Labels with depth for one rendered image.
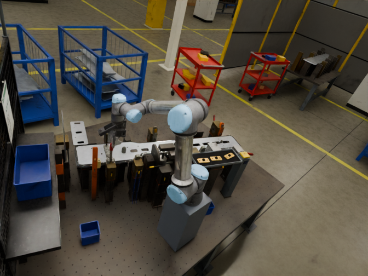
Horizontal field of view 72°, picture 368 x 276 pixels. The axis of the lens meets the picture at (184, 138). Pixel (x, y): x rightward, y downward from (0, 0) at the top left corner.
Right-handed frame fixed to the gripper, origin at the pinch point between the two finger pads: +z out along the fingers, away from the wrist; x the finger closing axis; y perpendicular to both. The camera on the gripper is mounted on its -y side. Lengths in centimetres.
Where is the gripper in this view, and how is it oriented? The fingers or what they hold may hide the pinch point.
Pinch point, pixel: (111, 144)
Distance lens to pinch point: 166.2
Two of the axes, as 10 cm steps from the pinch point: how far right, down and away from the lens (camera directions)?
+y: 8.9, -0.7, 4.4
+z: -2.3, 7.8, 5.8
